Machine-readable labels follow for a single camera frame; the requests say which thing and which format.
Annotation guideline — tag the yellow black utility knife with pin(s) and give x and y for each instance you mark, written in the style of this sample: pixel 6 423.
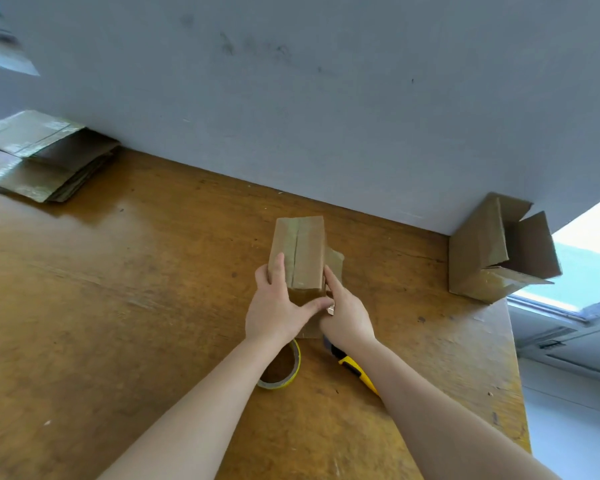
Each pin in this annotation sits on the yellow black utility knife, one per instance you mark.
pixel 354 369

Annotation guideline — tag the person's left hand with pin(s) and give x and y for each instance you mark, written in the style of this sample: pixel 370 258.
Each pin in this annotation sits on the person's left hand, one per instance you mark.
pixel 271 314

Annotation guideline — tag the stack of flattened cardboard boxes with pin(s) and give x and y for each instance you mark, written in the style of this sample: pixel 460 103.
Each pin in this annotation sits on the stack of flattened cardboard boxes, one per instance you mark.
pixel 40 154

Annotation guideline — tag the person's left forearm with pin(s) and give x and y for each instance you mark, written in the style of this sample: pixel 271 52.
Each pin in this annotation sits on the person's left forearm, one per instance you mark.
pixel 200 419

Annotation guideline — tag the person's left thumb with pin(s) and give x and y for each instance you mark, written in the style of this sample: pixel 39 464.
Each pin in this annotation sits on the person's left thumb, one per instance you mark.
pixel 314 307

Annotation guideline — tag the window frame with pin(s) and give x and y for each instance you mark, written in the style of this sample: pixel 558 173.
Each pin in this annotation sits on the window frame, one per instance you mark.
pixel 565 314

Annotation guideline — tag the open cardboard box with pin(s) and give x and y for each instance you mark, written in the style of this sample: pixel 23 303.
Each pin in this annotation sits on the open cardboard box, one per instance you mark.
pixel 495 254

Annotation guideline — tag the person's left middle finger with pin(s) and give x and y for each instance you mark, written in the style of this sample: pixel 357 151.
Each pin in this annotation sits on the person's left middle finger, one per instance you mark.
pixel 262 276

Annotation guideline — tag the person's right forearm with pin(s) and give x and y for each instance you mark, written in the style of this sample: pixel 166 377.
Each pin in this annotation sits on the person's right forearm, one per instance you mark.
pixel 440 419

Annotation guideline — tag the small taped cardboard box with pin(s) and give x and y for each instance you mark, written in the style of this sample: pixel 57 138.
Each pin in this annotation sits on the small taped cardboard box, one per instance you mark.
pixel 304 254

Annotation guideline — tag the roll of packing tape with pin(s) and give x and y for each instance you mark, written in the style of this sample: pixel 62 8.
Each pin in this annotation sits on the roll of packing tape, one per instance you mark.
pixel 291 374

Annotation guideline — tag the person's right hand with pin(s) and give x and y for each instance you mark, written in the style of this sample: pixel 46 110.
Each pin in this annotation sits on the person's right hand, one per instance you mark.
pixel 344 319

